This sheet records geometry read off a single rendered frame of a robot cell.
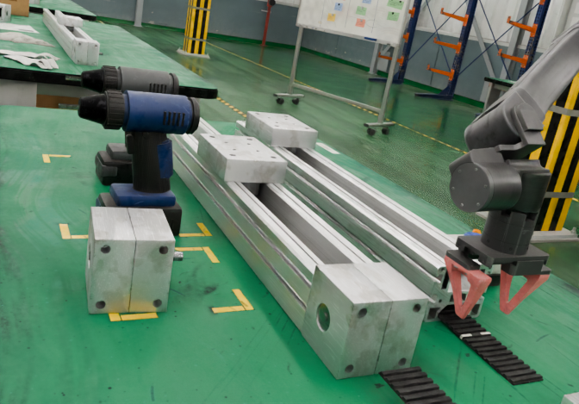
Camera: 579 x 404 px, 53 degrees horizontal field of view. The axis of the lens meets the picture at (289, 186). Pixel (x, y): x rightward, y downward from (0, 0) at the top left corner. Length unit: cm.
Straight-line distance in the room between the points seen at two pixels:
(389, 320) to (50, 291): 40
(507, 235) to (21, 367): 56
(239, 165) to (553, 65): 50
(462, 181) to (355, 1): 606
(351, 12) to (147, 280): 613
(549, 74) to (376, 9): 566
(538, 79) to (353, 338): 45
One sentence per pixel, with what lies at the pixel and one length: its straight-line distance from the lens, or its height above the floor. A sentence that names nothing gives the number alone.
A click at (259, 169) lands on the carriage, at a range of 98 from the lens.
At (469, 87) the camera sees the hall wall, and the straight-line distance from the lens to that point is 1175.
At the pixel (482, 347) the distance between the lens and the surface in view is 82.
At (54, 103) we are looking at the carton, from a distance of 406.
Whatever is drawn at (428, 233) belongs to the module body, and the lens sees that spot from 93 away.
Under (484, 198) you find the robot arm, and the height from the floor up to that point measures 99.
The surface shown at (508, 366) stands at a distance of 80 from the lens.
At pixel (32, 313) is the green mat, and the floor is 78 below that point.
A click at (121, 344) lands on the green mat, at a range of 67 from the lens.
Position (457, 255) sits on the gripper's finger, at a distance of 77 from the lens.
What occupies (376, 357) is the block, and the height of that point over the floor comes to 80.
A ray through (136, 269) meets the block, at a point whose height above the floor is 84.
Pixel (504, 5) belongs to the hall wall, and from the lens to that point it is 1151.
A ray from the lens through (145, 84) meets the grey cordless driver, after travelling 111.
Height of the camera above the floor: 115
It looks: 17 degrees down
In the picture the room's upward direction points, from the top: 11 degrees clockwise
